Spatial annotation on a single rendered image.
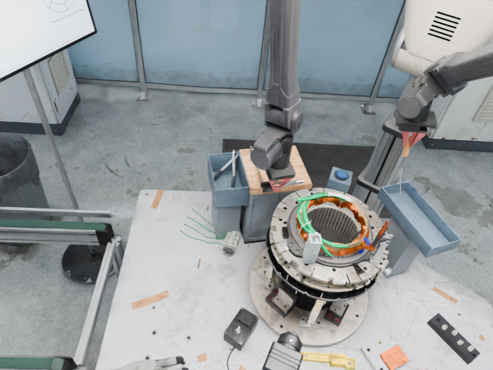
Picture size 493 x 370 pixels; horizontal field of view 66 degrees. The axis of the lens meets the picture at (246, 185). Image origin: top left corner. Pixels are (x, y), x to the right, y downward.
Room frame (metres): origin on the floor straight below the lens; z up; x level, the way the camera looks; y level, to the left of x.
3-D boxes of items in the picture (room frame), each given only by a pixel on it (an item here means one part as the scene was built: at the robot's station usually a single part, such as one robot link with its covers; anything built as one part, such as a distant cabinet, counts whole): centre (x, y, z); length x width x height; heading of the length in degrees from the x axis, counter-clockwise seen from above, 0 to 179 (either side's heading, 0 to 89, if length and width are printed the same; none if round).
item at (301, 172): (0.92, -0.08, 1.05); 0.20 x 0.19 x 0.02; 106
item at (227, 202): (0.88, 0.06, 0.92); 0.17 x 0.11 x 0.28; 16
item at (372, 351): (0.46, -0.46, 0.79); 0.12 x 0.09 x 0.02; 121
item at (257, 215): (0.92, -0.08, 0.91); 0.19 x 0.19 x 0.26; 16
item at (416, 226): (0.79, -0.53, 0.92); 0.25 x 0.11 x 0.28; 25
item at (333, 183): (0.95, -0.31, 0.91); 0.07 x 0.07 x 0.25; 76
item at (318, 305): (0.53, -0.24, 0.91); 0.02 x 0.02 x 0.21
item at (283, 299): (0.57, -0.15, 0.85); 0.06 x 0.04 x 0.05; 50
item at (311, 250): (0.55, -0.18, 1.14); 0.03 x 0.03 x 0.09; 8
